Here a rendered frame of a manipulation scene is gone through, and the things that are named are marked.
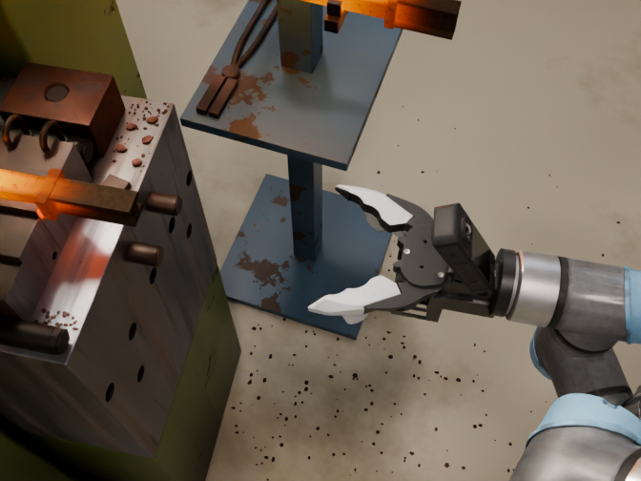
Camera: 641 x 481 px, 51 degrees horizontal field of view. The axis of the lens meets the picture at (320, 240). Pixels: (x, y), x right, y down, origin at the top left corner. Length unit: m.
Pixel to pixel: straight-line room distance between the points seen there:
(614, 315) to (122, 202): 0.51
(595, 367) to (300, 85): 0.70
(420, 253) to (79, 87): 0.48
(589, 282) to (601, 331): 0.05
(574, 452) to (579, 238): 1.54
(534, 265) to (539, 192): 1.35
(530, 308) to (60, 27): 0.76
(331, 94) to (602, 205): 1.09
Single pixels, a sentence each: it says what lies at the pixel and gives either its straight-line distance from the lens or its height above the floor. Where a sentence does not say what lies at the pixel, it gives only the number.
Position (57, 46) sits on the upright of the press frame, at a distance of 1.09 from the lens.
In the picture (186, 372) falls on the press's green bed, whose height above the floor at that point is 0.44.
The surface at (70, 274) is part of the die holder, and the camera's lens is 0.84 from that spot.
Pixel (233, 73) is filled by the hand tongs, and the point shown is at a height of 0.73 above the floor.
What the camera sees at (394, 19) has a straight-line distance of 0.96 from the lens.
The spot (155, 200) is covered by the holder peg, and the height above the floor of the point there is 0.88.
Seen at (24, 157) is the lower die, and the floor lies 0.99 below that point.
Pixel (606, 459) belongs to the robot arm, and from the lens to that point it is 0.48.
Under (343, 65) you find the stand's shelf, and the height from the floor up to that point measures 0.72.
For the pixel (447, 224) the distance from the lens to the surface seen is 0.63.
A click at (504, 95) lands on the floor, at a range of 2.26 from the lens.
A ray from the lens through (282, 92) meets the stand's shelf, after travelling 1.22.
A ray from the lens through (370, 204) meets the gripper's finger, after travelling 0.73.
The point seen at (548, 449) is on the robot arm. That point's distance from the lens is 0.50.
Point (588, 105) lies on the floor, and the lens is 2.31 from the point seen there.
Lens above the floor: 1.61
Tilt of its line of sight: 60 degrees down
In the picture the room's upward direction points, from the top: straight up
